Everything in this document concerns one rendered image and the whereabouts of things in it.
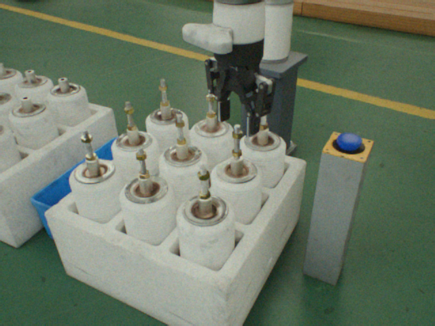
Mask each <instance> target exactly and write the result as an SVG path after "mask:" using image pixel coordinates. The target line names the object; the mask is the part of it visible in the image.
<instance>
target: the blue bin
mask: <svg viewBox="0 0 435 326"><path fill-rule="evenodd" d="M117 138H118V137H114V138H112V139H110V140H109V141H108V142H106V143H104V144H103V145H102V146H100V147H99V148H97V149H96V150H95V151H94V152H93V153H95V154H96V155H97V158H98V159H104V160H109V161H113V160H114V157H113V153H112V149H111V147H112V145H113V143H114V141H115V140H116V139H117ZM85 162H86V159H85V158H84V159H83V160H82V161H81V162H79V163H77V164H76V165H75V166H73V167H71V168H70V169H69V170H68V171H66V172H65V173H63V174H62V175H61V176H59V177H58V178H56V179H55V180H53V181H52V182H50V183H49V184H47V185H46V186H45V187H44V188H43V189H42V190H40V191H39V192H37V193H36V194H35V195H33V196H32V197H31V199H30V200H31V204H32V205H33V206H35V207H36V209H37V211H38V213H39V216H40V217H41V220H42V223H43V225H44V227H45V229H46V232H47V233H48V236H49V237H50V238H51V239H54V238H53V235H52V233H51V230H50V226H49V225H48V221H47V218H46V215H45V212H46V211H47V210H48V209H50V208H51V207H53V206H54V205H57V204H58V203H59V202H60V201H61V200H62V199H63V198H65V197H66V196H67V195H69V194H70V193H71V192H72V191H71V186H70V183H69V178H70V176H71V173H72V172H73V171H74V170H75V169H76V168H77V167H78V166H79V165H80V164H83V163H85Z"/></svg>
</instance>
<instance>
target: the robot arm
mask: <svg viewBox="0 0 435 326"><path fill-rule="evenodd" d="M293 6H294V0H214V5H213V23H212V24H185V25H184V27H183V28H182V35H183V40H184V41H186V42H188V43H191V44H193V45H195V46H198V47H200V48H203V49H205V50H208V51H210V52H213V56H214V57H212V58H208V59H206V60H205V70H206V78H207V88H208V93H210V94H213V95H214V96H215V100H216V101H217V116H218V120H219V121H220V122H225V121H226V120H229V119H230V99H229V98H228V97H229V96H230V94H231V92H232V91H233V92H235V93H236V94H238V95H239V98H240V101H241V104H242V105H244V106H245V110H246V113H247V117H246V136H248V137H252V136H254V135H256V134H257V133H258V132H259V130H260V118H261V117H264V116H266V115H268V114H270V113H271V112H272V108H273V100H274V95H275V88H276V80H275V79H274V78H272V79H266V78H264V77H262V74H261V71H260V67H259V65H260V63H264V64H279V63H283V62H285V61H287V60H288V55H289V52H290V43H291V35H292V14H293ZM214 80H215V82H216V85H215V86H214V85H213V81H214ZM251 91H252V95H251V96H246V94H247V93H250V92H251ZM251 101H253V102H254V107H255V108H254V109H252V107H251Z"/></svg>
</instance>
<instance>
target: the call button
mask: <svg viewBox="0 0 435 326"><path fill-rule="evenodd" d="M337 143H338V145H339V146H340V147H341V148H342V149H346V150H356V149H357V148H358V147H360V146H361V145H362V138H361V137H360V136H358V135H357V134H354V133H349V132H346V133H342V134H340V135H338V137H337Z"/></svg>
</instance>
